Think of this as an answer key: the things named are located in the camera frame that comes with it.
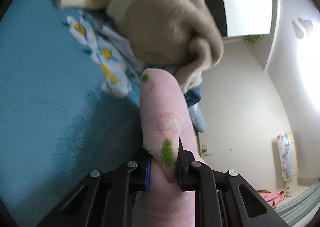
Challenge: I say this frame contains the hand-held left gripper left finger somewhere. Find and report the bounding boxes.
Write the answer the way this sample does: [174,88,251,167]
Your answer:
[36,151,152,227]

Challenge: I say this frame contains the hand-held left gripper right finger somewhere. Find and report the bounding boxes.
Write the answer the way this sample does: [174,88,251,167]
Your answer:
[176,137,290,227]

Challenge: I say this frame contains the pink fleece garment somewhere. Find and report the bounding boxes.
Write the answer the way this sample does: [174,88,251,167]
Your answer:
[132,68,208,227]

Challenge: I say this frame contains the pink patterned clothes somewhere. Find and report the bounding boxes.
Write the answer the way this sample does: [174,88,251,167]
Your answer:
[257,189,288,209]

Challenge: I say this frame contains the grey-blue daisy print quilt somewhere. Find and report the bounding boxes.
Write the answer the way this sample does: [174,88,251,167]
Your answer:
[187,103,207,133]

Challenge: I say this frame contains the blue garment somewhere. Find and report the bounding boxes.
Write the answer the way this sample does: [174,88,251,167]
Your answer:
[184,87,202,108]

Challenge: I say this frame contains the pale green curtain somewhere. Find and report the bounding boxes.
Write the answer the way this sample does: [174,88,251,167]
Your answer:
[274,178,320,227]

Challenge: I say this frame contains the teal floral bed blanket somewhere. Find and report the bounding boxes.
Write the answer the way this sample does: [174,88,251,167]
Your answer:
[0,0,150,227]

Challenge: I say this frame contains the green potted plant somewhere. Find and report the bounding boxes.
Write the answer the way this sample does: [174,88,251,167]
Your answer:
[244,34,263,48]

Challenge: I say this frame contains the beige garment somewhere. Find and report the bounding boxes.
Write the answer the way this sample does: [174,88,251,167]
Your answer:
[107,0,224,94]

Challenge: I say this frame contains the cream fuzzy sweater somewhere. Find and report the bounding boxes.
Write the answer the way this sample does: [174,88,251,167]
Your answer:
[107,0,140,25]

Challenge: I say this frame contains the colourful wall poster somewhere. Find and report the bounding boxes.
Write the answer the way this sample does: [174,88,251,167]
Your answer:
[276,132,295,182]

